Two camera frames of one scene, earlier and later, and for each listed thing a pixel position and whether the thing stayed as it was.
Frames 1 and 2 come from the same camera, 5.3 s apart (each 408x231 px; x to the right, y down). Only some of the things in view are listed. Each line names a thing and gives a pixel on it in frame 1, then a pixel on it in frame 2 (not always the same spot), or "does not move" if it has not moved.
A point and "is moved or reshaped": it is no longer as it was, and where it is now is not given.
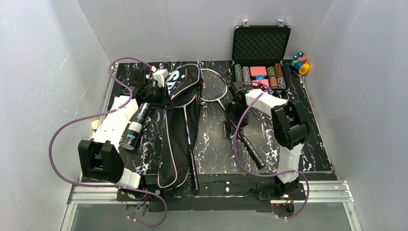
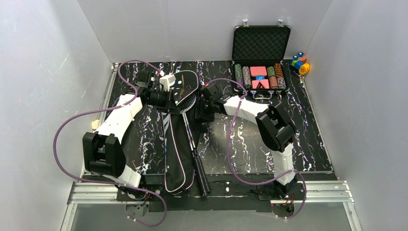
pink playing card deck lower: x=265 y=82 does not move
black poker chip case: x=258 y=52 does not move
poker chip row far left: x=238 y=73 does not move
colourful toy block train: x=298 y=63 does not move
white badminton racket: x=213 y=88 -> x=184 y=109
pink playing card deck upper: x=258 y=70 does not move
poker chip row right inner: x=273 y=78 does not move
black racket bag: x=175 y=157 is moved or reshaped
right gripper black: x=232 y=110 -> x=203 y=112
